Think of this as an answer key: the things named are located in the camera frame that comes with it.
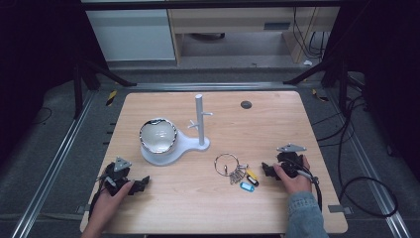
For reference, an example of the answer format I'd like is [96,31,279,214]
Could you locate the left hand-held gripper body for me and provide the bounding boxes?
[98,157,136,197]

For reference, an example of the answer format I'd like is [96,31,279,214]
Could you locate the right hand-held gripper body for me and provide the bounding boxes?
[274,142,308,179]

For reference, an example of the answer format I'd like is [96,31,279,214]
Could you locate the metal key ring with keys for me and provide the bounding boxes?
[214,152,250,185]

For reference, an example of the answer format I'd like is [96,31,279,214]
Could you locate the person's right hand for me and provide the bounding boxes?
[272,155,313,196]

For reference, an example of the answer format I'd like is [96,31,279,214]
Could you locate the person's left hand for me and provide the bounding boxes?
[88,179,136,232]

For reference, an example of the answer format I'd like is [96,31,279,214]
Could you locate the blue key tag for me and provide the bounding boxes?
[239,180,257,193]

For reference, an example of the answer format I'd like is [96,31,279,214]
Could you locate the shiny silver bowl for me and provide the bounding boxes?
[139,117,178,156]

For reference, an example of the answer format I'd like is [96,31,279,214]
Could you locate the yellow black tape strip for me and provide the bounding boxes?
[105,89,119,107]
[311,87,330,102]

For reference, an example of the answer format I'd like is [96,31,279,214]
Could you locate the white key stand with pegs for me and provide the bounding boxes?
[140,93,214,167]

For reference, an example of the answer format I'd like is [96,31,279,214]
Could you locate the black metal stand leg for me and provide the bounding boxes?
[282,54,351,117]
[72,59,139,121]

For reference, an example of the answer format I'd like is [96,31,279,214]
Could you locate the white cabinet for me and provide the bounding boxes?
[84,8,176,62]

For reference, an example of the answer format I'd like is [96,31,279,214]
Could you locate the left hand-held gripper cable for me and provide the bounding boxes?
[87,167,117,220]

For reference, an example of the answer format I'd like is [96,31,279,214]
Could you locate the hand-held gripper cable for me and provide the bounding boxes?
[290,161,324,213]
[87,167,117,220]

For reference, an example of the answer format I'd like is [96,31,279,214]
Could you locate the grey table bracket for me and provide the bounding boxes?
[75,203,92,215]
[327,203,354,215]

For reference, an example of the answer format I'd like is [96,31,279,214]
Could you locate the right hand-held gripper cable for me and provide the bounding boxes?
[290,161,324,213]

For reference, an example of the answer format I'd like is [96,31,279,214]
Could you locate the black looped floor cable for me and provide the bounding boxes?
[337,93,399,219]

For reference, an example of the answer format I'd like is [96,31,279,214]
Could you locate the aluminium floor rail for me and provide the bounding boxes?
[10,89,97,238]
[325,88,413,238]

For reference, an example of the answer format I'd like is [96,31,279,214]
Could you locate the thin black floor cable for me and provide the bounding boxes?
[32,105,53,127]

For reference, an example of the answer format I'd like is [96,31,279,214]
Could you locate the black cables under desk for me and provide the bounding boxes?
[291,7,332,61]

